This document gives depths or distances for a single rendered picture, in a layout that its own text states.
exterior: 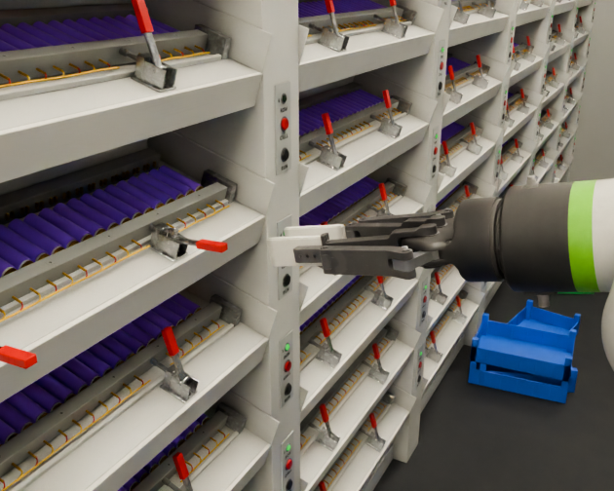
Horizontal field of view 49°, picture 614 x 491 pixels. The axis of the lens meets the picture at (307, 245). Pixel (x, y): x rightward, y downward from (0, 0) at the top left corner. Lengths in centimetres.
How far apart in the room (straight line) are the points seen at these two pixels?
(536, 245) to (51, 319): 44
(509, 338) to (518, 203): 187
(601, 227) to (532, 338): 188
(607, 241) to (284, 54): 53
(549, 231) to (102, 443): 53
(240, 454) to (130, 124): 58
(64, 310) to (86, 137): 17
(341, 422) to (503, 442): 73
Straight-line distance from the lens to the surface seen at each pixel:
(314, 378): 126
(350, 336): 139
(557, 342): 242
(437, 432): 209
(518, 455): 205
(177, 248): 78
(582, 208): 57
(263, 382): 106
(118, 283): 74
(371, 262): 61
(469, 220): 59
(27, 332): 67
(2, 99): 65
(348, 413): 149
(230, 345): 98
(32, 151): 62
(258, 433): 112
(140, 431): 84
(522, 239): 57
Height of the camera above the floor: 124
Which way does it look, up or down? 22 degrees down
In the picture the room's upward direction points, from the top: straight up
